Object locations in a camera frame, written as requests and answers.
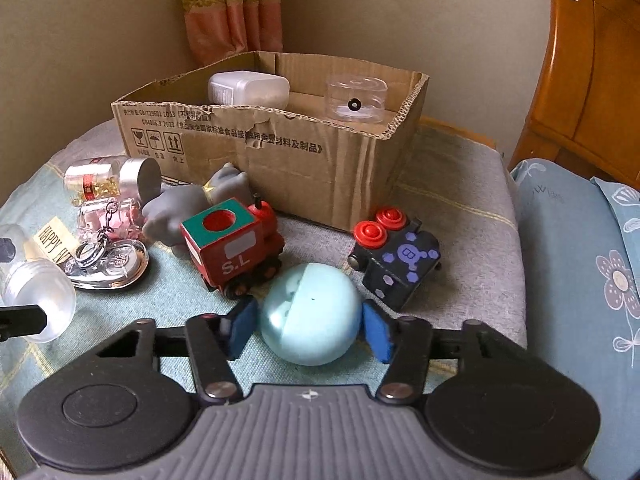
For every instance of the clear plastic container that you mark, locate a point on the clear plastic container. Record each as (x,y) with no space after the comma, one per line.
(135,177)
(355,92)

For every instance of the black toy train car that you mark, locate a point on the black toy train car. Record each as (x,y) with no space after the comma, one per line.
(400,270)

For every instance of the blue floral pillow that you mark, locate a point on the blue floral pillow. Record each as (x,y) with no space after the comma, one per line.
(575,270)

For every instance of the light blue ball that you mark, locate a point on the light blue ball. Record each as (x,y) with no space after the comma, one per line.
(310,320)

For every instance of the pink patterned curtain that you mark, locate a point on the pink patterned curtain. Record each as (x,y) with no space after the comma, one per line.
(230,10)

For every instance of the clear bottle with white cap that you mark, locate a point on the clear bottle with white cap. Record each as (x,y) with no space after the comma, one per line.
(40,285)

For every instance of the checked blanket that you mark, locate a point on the checked blanket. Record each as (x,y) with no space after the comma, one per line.
(450,190)

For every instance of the white plastic container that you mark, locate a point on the white plastic container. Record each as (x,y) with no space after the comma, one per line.
(250,90)

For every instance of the pink clear case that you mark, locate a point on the pink clear case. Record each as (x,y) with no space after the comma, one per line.
(122,220)

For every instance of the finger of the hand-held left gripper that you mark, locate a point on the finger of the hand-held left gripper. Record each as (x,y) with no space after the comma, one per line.
(22,322)

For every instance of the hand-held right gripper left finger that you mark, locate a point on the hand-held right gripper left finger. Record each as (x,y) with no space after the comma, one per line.
(241,327)

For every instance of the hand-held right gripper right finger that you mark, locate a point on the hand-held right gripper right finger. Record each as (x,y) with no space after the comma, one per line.
(380,330)

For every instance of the wooden headboard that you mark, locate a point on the wooden headboard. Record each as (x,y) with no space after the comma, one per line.
(590,85)

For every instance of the cream lettered card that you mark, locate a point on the cream lettered card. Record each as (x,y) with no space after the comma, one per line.
(50,240)

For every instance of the grey toy figure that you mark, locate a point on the grey toy figure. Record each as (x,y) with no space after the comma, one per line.
(170,215)

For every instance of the cardboard box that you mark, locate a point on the cardboard box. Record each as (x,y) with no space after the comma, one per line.
(310,170)

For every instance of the red snack packet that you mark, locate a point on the red snack packet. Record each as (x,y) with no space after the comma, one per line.
(225,255)

